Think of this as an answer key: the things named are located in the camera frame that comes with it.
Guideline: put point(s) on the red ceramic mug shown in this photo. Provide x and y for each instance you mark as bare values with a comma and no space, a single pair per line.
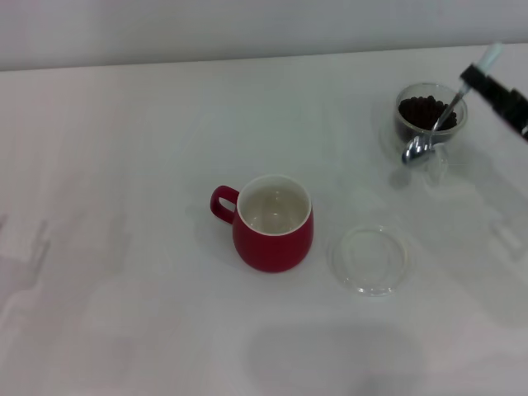
272,251

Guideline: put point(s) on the clear glass saucer under cup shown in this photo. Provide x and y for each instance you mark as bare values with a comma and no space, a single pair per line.
387,144

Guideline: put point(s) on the small clear glass dish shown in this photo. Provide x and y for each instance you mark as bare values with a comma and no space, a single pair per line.
371,260

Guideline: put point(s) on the pile of coffee beans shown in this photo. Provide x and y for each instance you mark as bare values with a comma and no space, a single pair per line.
420,113

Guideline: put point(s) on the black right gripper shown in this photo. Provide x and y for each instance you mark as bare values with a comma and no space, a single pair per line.
519,111

